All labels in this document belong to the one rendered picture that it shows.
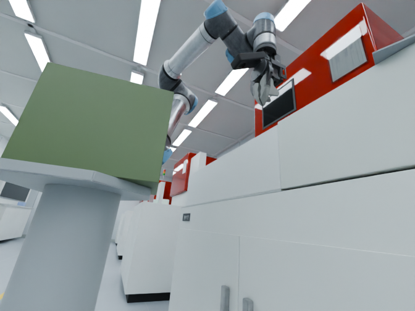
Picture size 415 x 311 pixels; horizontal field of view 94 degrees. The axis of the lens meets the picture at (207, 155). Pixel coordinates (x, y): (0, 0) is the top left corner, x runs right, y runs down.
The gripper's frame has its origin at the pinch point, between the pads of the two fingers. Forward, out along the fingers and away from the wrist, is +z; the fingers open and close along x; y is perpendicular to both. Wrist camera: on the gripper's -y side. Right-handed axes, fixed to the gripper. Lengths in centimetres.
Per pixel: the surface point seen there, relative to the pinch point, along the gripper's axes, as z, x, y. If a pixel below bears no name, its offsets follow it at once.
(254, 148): 16.7, -1.9, -4.1
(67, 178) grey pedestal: 30, 3, -40
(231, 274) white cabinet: 45.1, 5.9, -4.4
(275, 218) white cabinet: 33.0, -8.1, -4.1
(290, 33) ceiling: -165, 64, 97
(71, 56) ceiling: -166, 225, -127
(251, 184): 25.4, -0.7, -4.1
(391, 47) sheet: 13.3, -30.2, -5.2
